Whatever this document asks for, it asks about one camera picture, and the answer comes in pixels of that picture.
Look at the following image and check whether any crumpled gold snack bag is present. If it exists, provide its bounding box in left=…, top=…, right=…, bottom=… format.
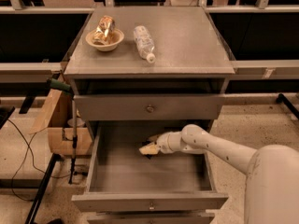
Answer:
left=93, top=15, right=115, bottom=44

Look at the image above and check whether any clear plastic water bottle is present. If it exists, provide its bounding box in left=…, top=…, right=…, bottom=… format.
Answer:
left=134, top=25, right=156, bottom=63

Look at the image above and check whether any green handled pole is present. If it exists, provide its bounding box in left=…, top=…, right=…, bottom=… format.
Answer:
left=47, top=77, right=78, bottom=184

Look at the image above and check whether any black floor cable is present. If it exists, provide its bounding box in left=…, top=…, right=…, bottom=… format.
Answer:
left=7, top=119, right=72, bottom=203

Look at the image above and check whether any grey bottom drawer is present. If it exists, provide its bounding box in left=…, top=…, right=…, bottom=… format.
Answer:
left=87, top=212, right=215, bottom=224

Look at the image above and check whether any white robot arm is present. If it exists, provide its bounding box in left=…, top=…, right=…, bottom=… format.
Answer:
left=139, top=124, right=299, bottom=224

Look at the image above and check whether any beige ceramic bowl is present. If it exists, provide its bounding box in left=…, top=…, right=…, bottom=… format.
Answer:
left=85, top=29, right=124, bottom=52

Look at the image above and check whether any open grey middle drawer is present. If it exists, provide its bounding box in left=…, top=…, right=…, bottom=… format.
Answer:
left=72, top=120, right=228, bottom=212

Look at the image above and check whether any black bar right floor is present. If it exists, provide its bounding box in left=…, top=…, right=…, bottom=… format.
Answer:
left=276, top=93, right=299, bottom=119

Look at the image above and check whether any dark blue rxbar wrapper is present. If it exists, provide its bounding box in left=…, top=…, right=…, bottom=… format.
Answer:
left=145, top=154, right=153, bottom=159

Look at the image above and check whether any grey wooden drawer cabinet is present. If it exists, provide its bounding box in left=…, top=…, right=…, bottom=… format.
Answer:
left=65, top=7, right=234, bottom=224

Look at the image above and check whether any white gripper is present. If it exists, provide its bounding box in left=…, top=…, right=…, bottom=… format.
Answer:
left=139, top=132, right=184, bottom=155

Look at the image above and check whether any black stand leg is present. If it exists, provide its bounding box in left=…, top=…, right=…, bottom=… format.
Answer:
left=24, top=154, right=61, bottom=224

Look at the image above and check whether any grey top drawer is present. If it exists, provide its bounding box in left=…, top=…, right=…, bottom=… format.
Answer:
left=75, top=94, right=224, bottom=120

